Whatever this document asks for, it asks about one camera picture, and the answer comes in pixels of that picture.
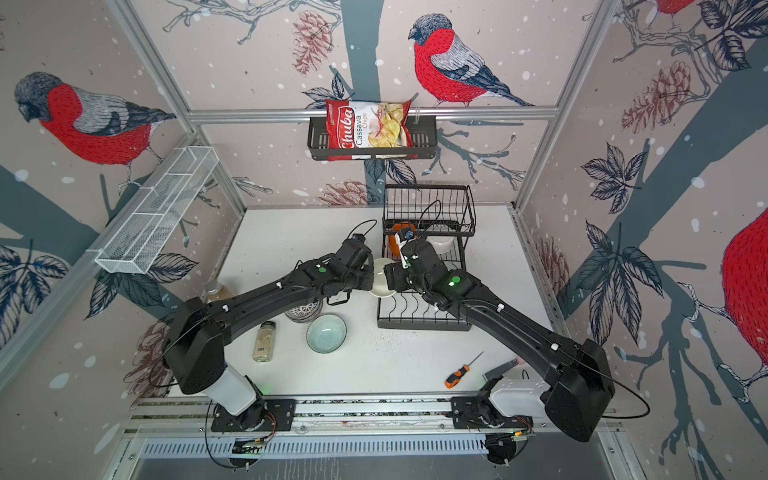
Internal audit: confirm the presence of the aluminium frame corner post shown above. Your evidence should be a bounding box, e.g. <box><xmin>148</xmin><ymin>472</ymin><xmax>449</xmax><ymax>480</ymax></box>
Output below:
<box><xmin>106</xmin><ymin>0</ymin><xmax>247</xmax><ymax>216</ymax></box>

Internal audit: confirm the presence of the red cassava chips bag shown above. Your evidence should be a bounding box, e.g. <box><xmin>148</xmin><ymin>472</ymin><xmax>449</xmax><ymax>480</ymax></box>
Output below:
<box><xmin>326</xmin><ymin>100</ymin><xmax>413</xmax><ymax>150</ymax></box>

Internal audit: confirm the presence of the glass jar with amber contents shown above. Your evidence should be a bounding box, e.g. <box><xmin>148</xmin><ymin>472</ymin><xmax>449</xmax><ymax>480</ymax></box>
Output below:
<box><xmin>203</xmin><ymin>279</ymin><xmax>234</xmax><ymax>302</ymax></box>

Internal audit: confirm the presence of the black wire dish rack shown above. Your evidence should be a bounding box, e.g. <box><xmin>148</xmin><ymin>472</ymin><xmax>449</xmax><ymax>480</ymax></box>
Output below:
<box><xmin>377</xmin><ymin>185</ymin><xmax>476</xmax><ymax>332</ymax></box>

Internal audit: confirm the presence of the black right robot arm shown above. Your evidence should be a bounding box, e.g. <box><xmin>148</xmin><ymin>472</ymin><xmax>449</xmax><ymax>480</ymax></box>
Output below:
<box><xmin>384</xmin><ymin>239</ymin><xmax>615</xmax><ymax>442</ymax></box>

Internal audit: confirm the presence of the black wall basket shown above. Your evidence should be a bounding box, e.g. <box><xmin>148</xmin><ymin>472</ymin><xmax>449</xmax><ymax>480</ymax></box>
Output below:
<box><xmin>307</xmin><ymin>116</ymin><xmax>438</xmax><ymax>161</ymax></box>

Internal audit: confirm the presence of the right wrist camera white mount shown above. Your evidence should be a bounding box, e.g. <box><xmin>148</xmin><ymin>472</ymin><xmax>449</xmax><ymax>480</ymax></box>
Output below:
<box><xmin>398</xmin><ymin>238</ymin><xmax>419</xmax><ymax>269</ymax></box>

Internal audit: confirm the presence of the pink handled brush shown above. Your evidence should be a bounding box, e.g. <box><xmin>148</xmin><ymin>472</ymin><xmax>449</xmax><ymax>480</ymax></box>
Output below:
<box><xmin>483</xmin><ymin>358</ymin><xmax>519</xmax><ymax>381</ymax></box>

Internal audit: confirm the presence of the white plastic bowl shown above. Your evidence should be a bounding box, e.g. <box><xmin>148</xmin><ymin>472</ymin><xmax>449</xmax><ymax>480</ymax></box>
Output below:
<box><xmin>427</xmin><ymin>236</ymin><xmax>455</xmax><ymax>255</ymax></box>

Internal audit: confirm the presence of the orange handled screwdriver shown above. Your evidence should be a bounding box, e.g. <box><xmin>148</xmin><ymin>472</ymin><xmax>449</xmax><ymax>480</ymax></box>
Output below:
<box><xmin>444</xmin><ymin>351</ymin><xmax>484</xmax><ymax>389</ymax></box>

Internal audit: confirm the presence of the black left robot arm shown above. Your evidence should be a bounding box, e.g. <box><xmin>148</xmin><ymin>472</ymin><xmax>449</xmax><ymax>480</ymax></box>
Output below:
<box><xmin>162</xmin><ymin>234</ymin><xmax>374</xmax><ymax>395</ymax></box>

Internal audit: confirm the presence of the patterned ceramic bowl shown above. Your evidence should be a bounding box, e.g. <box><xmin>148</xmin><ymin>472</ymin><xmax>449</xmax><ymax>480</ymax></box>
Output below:
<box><xmin>284</xmin><ymin>301</ymin><xmax>323</xmax><ymax>323</ymax></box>

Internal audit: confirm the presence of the small beige bottle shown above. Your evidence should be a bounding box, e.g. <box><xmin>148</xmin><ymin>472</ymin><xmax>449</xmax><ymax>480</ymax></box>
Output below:
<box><xmin>252</xmin><ymin>321</ymin><xmax>276</xmax><ymax>363</ymax></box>

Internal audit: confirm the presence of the light green glazed bowl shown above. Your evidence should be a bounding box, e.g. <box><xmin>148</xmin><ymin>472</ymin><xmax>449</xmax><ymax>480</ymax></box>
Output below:
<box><xmin>306</xmin><ymin>314</ymin><xmax>347</xmax><ymax>354</ymax></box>

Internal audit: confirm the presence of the white wire wall shelf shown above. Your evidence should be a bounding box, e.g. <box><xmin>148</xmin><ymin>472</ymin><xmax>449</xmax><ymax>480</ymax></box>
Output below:
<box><xmin>95</xmin><ymin>146</ymin><xmax>219</xmax><ymax>274</ymax></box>

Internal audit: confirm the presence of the orange plastic bowl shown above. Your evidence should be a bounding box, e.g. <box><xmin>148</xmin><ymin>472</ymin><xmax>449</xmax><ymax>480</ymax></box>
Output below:
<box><xmin>388</xmin><ymin>222</ymin><xmax>415</xmax><ymax>260</ymax></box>

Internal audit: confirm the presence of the cream ceramic bowl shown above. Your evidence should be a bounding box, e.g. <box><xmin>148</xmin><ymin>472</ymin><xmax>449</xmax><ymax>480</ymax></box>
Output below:
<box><xmin>370</xmin><ymin>258</ymin><xmax>396</xmax><ymax>298</ymax></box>

